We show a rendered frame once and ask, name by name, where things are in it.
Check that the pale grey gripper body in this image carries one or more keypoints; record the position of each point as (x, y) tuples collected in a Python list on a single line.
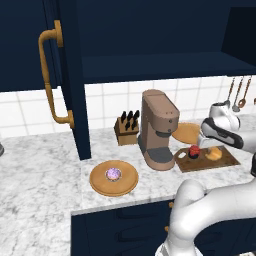
[(206, 142)]

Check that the brown coffee machine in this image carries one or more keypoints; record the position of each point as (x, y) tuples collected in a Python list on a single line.
[(156, 116)]

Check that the hanging metal spoon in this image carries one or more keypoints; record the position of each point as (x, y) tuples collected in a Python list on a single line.
[(230, 90)]

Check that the golden croissant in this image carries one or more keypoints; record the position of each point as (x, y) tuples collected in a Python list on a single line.
[(214, 154)]

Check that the dark blue open cabinet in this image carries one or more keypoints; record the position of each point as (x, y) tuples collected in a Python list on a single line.
[(150, 40)]

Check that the hanging copper spoon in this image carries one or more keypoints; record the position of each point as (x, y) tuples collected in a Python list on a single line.
[(245, 95)]

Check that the purple frosted cupcake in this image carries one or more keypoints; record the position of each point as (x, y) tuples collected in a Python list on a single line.
[(113, 174)]

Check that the wooden knife block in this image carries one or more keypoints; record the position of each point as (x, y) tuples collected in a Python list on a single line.
[(126, 136)]

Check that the dark grey object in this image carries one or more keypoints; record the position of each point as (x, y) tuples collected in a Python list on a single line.
[(1, 149)]

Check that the round wooden board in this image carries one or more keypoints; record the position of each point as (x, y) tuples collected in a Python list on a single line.
[(186, 133)]

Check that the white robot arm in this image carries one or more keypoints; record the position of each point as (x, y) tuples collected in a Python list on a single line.
[(213, 206)]

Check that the brown wooden cutting board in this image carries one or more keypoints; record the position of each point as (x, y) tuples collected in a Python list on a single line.
[(213, 163)]

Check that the dark blue base cabinet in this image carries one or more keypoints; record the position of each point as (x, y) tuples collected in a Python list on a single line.
[(116, 230)]

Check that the dark blue cabinet door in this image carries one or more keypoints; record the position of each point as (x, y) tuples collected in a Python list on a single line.
[(76, 100)]

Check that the brass cabinet knob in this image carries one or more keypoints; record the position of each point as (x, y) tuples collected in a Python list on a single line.
[(171, 204), (166, 229)]

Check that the round wooden plate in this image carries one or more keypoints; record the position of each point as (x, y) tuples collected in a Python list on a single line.
[(100, 183)]

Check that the dark blue wall cabinet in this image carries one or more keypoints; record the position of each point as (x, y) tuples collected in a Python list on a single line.
[(20, 43)]

